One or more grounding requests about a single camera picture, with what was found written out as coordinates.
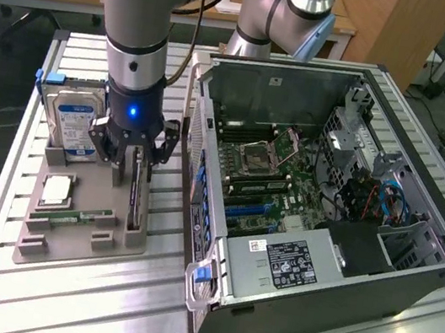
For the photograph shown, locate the blue disk caddy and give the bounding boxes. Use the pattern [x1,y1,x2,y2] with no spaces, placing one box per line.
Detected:
[24,66,115,156]

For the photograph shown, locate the red wire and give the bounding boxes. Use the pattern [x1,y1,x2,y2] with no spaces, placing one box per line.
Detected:
[361,185,383,222]

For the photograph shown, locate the thin graphics card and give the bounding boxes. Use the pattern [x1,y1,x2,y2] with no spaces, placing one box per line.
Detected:
[120,145,156,236]

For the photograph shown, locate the installed RAM stick white clips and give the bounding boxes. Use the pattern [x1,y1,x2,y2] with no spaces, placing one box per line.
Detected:
[226,166,293,201]

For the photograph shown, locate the blue case latch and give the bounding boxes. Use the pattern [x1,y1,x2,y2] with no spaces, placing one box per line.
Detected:
[191,265,213,287]

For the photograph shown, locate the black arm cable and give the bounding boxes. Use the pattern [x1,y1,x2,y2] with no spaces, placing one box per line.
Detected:
[158,0,243,96]

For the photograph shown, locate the green motherboard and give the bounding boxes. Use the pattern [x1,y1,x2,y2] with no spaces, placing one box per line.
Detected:
[198,112,348,253]

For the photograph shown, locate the CPU socket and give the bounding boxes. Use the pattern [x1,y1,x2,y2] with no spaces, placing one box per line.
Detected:
[234,135,287,181]

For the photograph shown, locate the silver CPU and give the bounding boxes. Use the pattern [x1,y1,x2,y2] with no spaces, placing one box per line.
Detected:
[39,173,76,210]

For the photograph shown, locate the silver disk bay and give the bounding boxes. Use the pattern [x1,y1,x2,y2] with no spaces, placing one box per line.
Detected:
[370,212,445,281]

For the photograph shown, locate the small silver chipset heatsink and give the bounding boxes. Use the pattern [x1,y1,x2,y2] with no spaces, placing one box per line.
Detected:
[282,215,308,235]

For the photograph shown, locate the hard disk with blue label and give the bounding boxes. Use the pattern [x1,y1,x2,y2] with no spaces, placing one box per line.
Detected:
[34,77,111,167]

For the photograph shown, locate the gray power supply with label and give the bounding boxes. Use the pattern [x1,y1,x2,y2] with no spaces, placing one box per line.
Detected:
[212,212,352,318]

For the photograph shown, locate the perforated silver drive cage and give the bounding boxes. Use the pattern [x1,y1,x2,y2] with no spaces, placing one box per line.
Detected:
[311,75,395,201]

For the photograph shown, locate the open metal socket cover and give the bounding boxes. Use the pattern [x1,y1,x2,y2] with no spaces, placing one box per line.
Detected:
[269,124,303,163]

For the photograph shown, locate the open black PC case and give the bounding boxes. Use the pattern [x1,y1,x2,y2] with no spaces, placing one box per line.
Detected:
[145,40,445,333]

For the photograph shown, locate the long blue expansion slot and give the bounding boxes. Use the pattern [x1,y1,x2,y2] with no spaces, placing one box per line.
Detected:
[223,198,267,222]

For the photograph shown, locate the loose green RAM stick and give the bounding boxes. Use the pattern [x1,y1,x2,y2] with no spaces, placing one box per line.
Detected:
[29,196,116,234]

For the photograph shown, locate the black power adapter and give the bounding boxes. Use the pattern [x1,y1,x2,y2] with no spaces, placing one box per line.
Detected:
[420,78,445,102]

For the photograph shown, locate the wooden cabinet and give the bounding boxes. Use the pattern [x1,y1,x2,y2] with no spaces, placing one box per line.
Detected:
[318,0,445,100]

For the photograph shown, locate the blue wire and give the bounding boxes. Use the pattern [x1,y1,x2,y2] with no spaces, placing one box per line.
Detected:
[373,178,417,229]

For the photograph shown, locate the gray parts rack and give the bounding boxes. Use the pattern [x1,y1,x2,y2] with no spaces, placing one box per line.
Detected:
[11,128,164,286]

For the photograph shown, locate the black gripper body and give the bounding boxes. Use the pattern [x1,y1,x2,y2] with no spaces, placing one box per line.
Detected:
[95,70,171,155]

